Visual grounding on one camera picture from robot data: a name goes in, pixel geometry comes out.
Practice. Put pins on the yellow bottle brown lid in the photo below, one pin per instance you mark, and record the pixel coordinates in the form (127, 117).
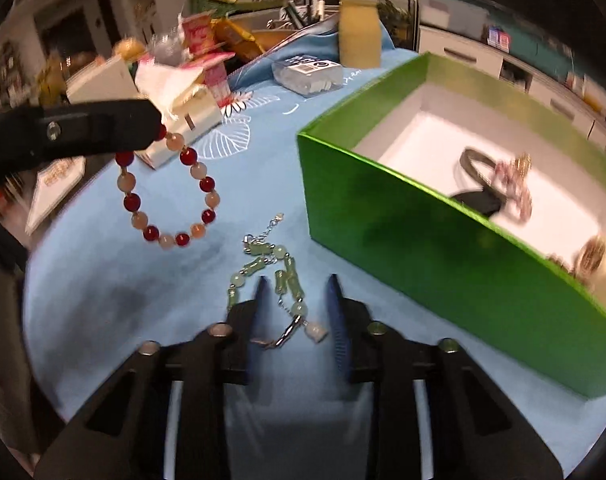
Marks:
(360, 36)

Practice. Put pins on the light blue floral tablecloth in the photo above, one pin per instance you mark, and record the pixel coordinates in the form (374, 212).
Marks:
(95, 290)

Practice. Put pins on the translucent storage bin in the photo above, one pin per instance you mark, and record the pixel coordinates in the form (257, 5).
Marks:
(458, 17)

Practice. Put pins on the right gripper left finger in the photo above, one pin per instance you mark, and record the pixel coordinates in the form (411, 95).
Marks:
(120, 431)

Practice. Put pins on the green cardboard box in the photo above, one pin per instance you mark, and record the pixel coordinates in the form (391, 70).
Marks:
(381, 173)

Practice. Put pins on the white TV cabinet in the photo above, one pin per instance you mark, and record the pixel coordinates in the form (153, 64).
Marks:
(507, 68)

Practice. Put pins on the clear box of cotton swabs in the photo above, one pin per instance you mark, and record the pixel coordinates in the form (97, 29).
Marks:
(307, 75)

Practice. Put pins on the white tissue pack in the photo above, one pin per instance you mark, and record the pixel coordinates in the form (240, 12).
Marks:
(186, 104)

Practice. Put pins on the red snack box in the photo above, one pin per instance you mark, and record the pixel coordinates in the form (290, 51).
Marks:
(206, 53)

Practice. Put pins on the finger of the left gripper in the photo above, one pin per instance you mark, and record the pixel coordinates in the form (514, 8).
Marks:
(33, 135)

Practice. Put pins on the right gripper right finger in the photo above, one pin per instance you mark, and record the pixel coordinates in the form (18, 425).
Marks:
(476, 431)

